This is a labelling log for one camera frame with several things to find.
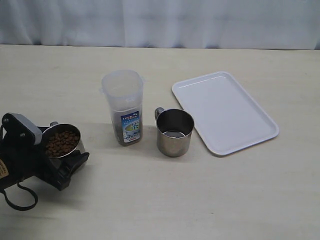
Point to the steel mug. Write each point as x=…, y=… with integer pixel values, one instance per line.
x=174, y=131
x=60, y=127

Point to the white backdrop curtain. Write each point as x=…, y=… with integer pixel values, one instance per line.
x=216, y=24

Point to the white plastic tray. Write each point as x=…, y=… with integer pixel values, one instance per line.
x=225, y=115

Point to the clear plastic container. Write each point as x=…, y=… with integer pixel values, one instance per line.
x=123, y=90

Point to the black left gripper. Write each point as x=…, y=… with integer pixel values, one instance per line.
x=21, y=156

